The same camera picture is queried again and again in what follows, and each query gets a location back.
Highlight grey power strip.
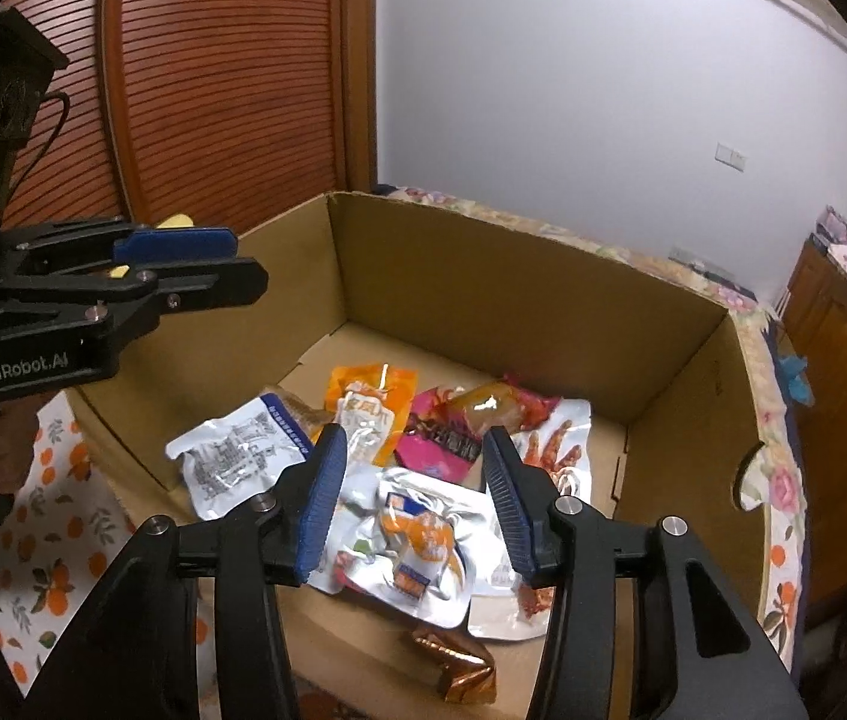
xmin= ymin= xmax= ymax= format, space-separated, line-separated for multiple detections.
xmin=669 ymin=244 xmax=725 ymax=275

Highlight wooden slatted wardrobe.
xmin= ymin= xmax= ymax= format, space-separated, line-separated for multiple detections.
xmin=0 ymin=0 xmax=377 ymax=241

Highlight brown snack packet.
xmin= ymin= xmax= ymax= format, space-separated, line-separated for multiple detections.
xmin=262 ymin=386 xmax=335 ymax=440

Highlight white red snack packet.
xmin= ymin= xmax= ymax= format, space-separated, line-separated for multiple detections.
xmin=468 ymin=397 xmax=593 ymax=642

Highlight gold brown snack wrapper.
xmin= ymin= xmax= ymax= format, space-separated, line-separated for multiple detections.
xmin=409 ymin=626 xmax=500 ymax=706

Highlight orange print bed sheet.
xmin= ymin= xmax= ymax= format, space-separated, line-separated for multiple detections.
xmin=0 ymin=390 xmax=801 ymax=691

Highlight brown cardboard box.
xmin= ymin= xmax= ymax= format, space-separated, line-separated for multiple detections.
xmin=64 ymin=191 xmax=770 ymax=720

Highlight black cable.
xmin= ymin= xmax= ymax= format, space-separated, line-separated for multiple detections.
xmin=26 ymin=90 xmax=72 ymax=160

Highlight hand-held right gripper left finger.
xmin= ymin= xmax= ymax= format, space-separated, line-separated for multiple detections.
xmin=56 ymin=422 xmax=350 ymax=720

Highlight blue cloth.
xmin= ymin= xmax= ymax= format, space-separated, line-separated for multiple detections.
xmin=779 ymin=349 xmax=809 ymax=406

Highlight silver orange print snack packet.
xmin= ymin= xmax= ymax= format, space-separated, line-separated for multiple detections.
xmin=311 ymin=465 xmax=512 ymax=627

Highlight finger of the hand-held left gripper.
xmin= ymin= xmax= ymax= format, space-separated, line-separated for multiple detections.
xmin=0 ymin=257 xmax=269 ymax=314
xmin=0 ymin=219 xmax=239 ymax=276

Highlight white silver snack packet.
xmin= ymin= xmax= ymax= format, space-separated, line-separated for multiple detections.
xmin=164 ymin=399 xmax=316 ymax=518

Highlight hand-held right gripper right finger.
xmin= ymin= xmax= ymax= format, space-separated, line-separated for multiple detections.
xmin=482 ymin=425 xmax=810 ymax=720

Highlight pink dark snack packet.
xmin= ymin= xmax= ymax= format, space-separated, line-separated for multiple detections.
xmin=394 ymin=386 xmax=486 ymax=482

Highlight floral blanket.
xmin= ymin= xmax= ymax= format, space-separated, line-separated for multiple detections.
xmin=374 ymin=184 xmax=807 ymax=515

